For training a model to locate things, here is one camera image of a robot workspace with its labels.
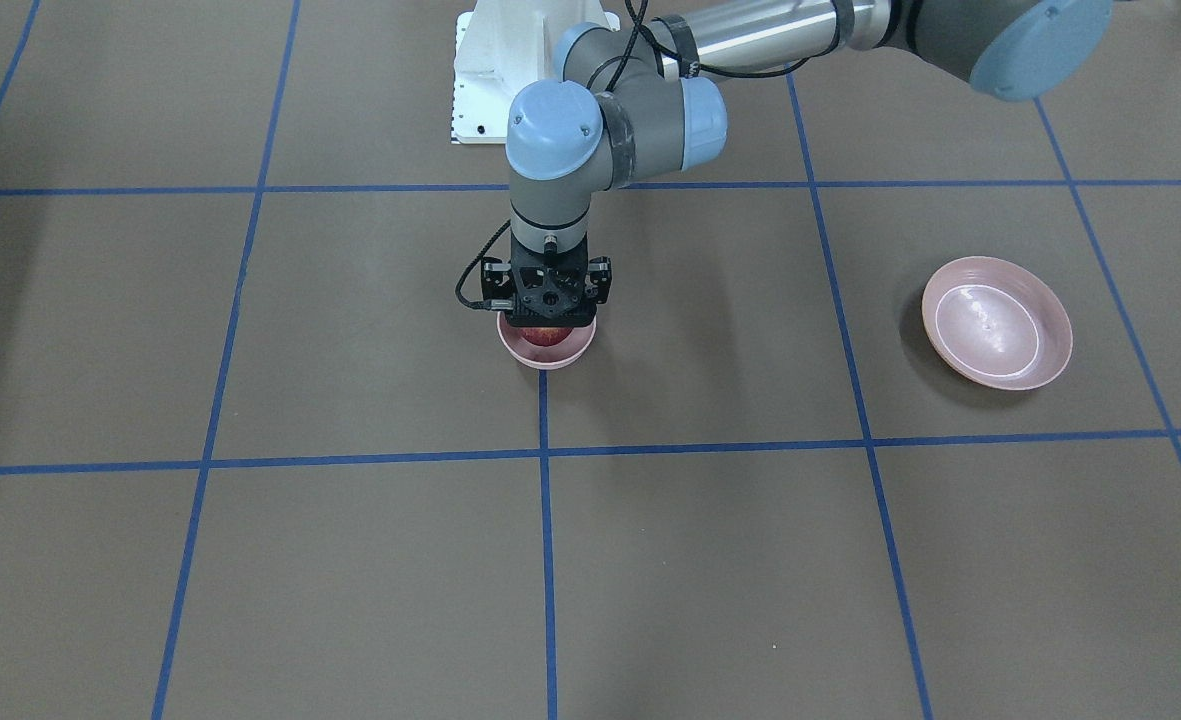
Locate red apple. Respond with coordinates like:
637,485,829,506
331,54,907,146
518,327,573,347

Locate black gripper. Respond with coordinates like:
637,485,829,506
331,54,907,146
479,240,613,328

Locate pink plate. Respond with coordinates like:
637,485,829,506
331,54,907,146
920,256,1074,392

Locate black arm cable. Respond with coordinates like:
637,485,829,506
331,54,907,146
455,0,841,310

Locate pink bowl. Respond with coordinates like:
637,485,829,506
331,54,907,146
497,313,598,372

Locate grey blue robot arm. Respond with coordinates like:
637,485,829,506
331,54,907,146
454,1,1114,329

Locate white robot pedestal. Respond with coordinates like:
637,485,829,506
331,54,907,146
450,1,621,143

